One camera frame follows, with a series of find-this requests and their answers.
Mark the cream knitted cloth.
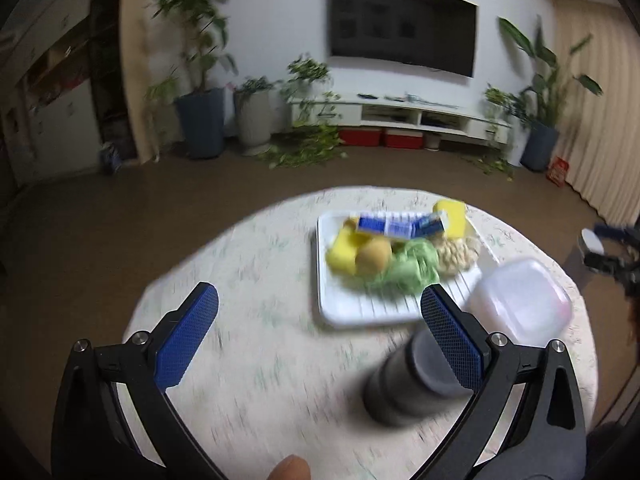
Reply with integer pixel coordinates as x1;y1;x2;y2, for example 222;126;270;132
434;236;482;276

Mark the yellow rectangular sponge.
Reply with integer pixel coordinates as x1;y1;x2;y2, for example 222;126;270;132
433;198;466;240

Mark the green cloth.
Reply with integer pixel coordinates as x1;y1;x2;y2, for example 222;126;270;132
358;238;440;295

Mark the blue white tissue pack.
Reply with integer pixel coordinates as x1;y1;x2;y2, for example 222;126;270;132
356;212;449;242

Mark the yellow black sponge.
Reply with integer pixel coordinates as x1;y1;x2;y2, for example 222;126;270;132
326;218;367;275

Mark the yellow round sponge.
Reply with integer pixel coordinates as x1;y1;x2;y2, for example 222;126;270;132
355;237;393;276

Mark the person left hand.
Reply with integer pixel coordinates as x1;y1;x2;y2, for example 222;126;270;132
267;454;311;480

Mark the grey waste bin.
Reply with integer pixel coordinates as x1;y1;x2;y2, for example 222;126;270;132
562;229;605;292

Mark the translucent plastic container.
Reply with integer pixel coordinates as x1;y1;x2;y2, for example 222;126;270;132
463;258;572;348

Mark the red snack bag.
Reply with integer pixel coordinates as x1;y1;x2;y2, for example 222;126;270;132
546;156;570;188

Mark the beige curtain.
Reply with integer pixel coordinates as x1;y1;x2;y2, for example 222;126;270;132
554;0;639;224

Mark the dark grey cylindrical cup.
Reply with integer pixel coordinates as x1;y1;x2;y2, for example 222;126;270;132
362;328;472;427

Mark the large leaf plant blue pot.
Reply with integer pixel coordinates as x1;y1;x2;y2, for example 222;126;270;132
485;18;603;174

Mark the floral white tablecloth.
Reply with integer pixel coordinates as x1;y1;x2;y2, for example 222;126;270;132
122;185;600;480

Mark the white plastic tray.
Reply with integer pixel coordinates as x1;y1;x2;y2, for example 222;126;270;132
317;211;498;328

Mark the right red storage box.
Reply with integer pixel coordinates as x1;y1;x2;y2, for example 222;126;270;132
384;128;424;150

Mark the red storage box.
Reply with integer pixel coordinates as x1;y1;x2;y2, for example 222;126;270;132
338;127;384;148
384;128;424;150

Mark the white low tv cabinet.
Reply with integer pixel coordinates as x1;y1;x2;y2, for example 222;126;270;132
287;94;513;149

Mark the left red storage box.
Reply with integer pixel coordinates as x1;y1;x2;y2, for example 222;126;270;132
338;127;384;148

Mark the trailing green vine plant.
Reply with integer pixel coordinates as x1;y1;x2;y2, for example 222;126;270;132
258;53;346;169

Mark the white cupboard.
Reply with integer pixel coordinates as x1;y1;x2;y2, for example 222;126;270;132
1;0;102;185

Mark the plant in grey ribbed pot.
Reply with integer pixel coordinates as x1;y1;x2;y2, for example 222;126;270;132
233;76;274;156

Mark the tall plant dark blue pot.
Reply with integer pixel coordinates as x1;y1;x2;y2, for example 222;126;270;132
145;0;238;159

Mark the wall mounted black television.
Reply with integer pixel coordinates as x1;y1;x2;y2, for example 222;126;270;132
328;0;477;78

